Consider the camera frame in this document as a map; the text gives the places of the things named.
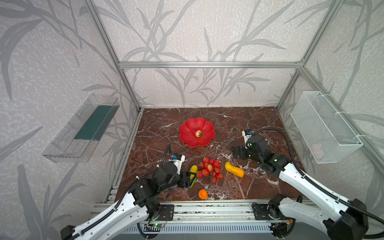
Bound aluminium front rail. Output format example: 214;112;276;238
86;201;340;224

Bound yellow green mango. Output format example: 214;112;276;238
189;165;198;189

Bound yellow orange banana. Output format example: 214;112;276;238
225;162;245;178

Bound white wire mesh basket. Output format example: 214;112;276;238
291;91;364;164

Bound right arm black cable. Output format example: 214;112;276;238
251;127;384;226

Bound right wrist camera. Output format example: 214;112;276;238
242;129;254;149

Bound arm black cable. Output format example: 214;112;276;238
113;143;172;211
251;127;384;226

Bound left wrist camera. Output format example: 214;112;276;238
170;154;185;175

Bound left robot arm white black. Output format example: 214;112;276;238
61;161;196;240

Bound red grape bunch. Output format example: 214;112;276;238
196;157;223;184

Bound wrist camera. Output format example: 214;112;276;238
242;129;254;149
170;154;185;175

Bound small orange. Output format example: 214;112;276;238
199;189;208;200

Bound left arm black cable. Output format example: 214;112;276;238
113;143;172;211

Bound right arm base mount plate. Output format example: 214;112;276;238
251;203;292;222

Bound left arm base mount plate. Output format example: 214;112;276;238
149;205;175;221

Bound green circuit board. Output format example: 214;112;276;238
145;222;166;232

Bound red flower-shaped fruit bowl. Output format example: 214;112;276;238
179;117;216;148

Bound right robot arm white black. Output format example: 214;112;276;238
232;130;369;240

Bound red peach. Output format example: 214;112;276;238
193;130;203;138

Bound clear plastic wall bin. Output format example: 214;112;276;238
43;94;120;164

